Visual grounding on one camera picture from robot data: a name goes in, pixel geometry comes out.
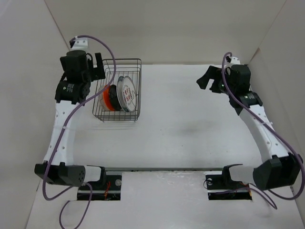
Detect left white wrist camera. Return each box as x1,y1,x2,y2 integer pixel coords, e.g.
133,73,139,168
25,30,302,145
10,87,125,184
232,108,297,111
69,37,89,52

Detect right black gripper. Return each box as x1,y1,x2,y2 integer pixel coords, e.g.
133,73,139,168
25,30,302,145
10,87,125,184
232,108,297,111
196,65,235,96

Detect orange plate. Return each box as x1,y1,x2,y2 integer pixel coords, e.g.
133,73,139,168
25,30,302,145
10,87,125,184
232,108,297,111
102,87,113,111

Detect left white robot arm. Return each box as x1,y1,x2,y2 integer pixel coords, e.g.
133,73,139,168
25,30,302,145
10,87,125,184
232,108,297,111
34,50,107,189

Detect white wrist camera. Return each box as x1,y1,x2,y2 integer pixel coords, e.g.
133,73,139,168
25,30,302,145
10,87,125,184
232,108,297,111
69,37,89,52
225,55,241,68

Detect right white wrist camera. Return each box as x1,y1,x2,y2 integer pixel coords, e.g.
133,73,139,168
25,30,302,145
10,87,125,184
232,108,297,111
225,55,241,68

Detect grey wire dish rack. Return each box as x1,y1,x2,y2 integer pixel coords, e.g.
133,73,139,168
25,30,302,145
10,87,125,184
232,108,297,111
92,58,142,122

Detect black plate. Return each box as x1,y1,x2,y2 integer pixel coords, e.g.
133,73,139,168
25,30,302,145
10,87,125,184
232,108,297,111
108,84,121,111

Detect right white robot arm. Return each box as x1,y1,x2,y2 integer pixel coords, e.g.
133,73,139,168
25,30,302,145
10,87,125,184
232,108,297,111
196,64,302,190

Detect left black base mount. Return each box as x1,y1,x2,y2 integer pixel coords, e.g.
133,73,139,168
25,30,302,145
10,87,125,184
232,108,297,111
77,174,122,201

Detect white plate dark patterned rim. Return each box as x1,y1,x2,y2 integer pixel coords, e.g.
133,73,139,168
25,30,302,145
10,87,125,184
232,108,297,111
117,76,128,112

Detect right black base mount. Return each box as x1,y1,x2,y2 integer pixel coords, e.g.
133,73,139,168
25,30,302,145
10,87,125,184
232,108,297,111
203,173,252,200

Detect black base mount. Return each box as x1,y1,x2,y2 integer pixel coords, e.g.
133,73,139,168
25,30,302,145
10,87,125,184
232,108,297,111
203,173,252,200
77,174,122,201

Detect white plate red characters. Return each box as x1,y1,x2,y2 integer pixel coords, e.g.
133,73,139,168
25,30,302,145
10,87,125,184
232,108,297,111
122,76,137,112

